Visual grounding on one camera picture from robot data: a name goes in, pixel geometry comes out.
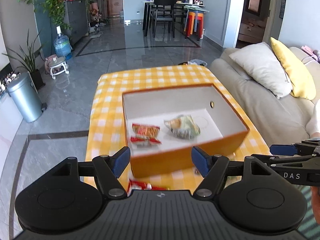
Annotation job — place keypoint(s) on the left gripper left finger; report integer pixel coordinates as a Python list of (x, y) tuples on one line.
[(107, 171)]

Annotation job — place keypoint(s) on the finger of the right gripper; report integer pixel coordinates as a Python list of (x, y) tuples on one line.
[(305, 147), (309, 162)]

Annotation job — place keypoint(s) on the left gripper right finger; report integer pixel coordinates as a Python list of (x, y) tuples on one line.
[(213, 169)]

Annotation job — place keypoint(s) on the red long snack packet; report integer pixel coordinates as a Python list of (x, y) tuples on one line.
[(138, 185)]

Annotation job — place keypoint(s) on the beige sofa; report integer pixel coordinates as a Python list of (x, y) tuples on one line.
[(279, 121)]

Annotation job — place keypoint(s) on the yellow checkered tablecloth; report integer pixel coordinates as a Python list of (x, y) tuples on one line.
[(107, 131)]

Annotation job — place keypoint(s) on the small red snack packet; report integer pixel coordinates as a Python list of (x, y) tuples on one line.
[(145, 135)]

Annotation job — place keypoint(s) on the pale green snack bag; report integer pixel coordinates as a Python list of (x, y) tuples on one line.
[(183, 127)]

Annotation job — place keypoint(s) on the yellow cushion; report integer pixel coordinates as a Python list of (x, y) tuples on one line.
[(300, 77)]

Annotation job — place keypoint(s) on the orange cardboard box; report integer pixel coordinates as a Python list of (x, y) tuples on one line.
[(162, 125)]

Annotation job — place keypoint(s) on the white cushion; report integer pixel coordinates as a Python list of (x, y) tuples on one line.
[(260, 63)]

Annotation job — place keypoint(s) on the small white stool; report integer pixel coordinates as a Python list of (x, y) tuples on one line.
[(58, 66)]

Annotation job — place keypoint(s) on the silver trash can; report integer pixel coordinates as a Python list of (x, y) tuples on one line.
[(24, 94)]

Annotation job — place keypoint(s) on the blue water jug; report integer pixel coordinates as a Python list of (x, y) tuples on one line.
[(62, 45)]

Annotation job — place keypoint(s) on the potted long-leaf plant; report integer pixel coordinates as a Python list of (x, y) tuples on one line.
[(27, 59)]

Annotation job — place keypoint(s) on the stacked orange plastic stools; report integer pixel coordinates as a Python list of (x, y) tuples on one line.
[(194, 24)]

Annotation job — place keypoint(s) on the grey drawer cabinet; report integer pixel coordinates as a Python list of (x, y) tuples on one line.
[(76, 18)]

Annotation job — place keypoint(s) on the dining table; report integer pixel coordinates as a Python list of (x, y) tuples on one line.
[(181, 9)]

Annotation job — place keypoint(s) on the black dining chair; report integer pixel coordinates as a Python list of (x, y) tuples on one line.
[(164, 12)]

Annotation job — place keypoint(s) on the hanging green vine plant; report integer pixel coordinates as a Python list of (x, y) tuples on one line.
[(56, 11)]

